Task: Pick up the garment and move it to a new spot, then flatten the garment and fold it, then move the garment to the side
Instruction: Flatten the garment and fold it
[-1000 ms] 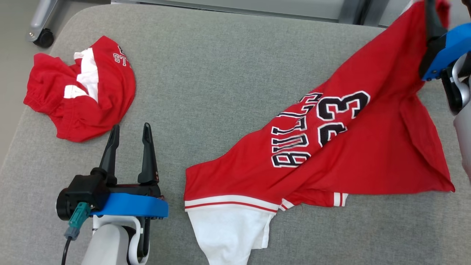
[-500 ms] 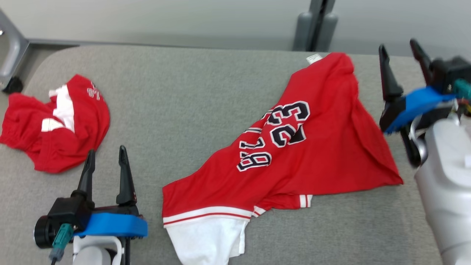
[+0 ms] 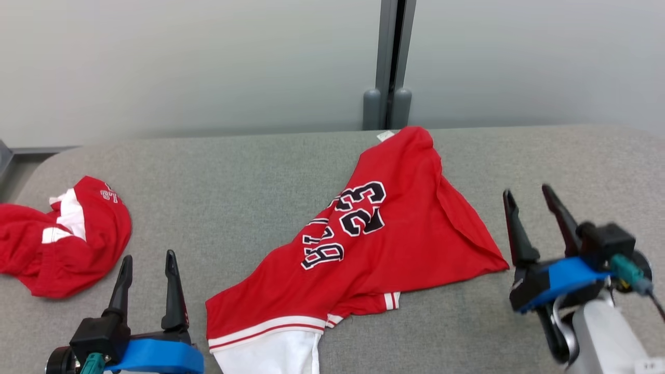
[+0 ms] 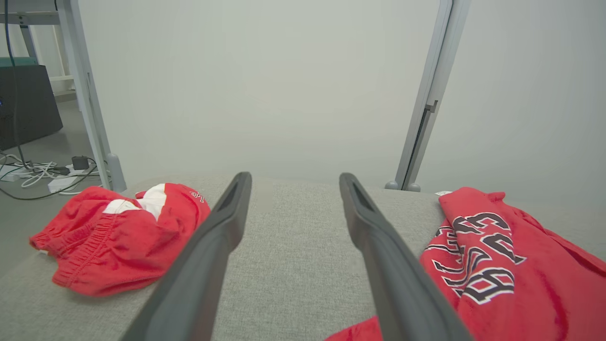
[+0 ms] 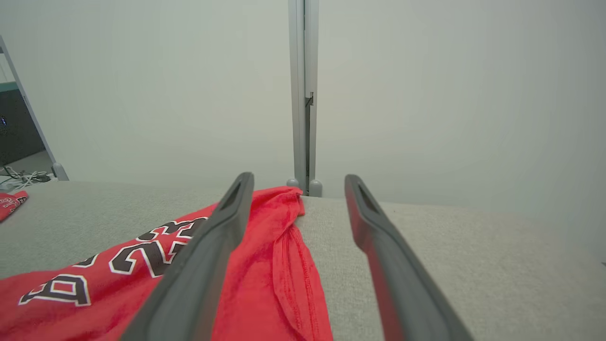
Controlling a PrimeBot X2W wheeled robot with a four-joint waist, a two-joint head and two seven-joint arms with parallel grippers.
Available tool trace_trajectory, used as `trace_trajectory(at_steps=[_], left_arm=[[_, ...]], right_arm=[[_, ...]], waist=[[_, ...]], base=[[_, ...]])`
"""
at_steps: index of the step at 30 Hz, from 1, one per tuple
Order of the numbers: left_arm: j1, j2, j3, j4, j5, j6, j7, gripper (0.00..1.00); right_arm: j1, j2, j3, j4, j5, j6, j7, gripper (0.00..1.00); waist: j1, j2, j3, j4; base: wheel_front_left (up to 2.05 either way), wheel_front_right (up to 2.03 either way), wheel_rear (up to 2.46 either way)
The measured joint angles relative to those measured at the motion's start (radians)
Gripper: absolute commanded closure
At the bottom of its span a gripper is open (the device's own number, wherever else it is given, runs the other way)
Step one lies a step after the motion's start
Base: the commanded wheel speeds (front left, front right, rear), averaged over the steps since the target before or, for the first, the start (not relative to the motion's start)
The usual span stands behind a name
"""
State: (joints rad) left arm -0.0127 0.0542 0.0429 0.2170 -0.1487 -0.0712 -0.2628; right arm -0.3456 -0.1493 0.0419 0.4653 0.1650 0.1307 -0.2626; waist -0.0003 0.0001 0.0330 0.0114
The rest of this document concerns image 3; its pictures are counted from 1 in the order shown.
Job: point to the red shorts with white stripe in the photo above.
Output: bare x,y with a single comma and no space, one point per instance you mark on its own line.
78,259

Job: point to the white paper label tag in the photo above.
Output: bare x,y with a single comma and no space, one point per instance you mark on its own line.
652,366

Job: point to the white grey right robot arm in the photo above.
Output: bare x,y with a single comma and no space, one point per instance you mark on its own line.
608,337

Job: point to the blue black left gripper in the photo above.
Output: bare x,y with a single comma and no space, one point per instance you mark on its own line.
161,358

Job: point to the grey partition post with feet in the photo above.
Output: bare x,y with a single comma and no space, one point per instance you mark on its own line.
387,52

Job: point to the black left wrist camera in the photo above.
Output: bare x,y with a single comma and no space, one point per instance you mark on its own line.
98,332

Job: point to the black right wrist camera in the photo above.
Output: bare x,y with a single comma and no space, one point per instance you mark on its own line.
608,241

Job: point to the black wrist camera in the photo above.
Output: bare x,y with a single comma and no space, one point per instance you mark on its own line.
608,241
98,332

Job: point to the red number 23 basketball jersey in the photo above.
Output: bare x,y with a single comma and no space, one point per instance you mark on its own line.
405,249

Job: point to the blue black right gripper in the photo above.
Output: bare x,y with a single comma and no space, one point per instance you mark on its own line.
561,280

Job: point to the grey partition base rail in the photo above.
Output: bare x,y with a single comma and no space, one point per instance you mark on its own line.
41,150

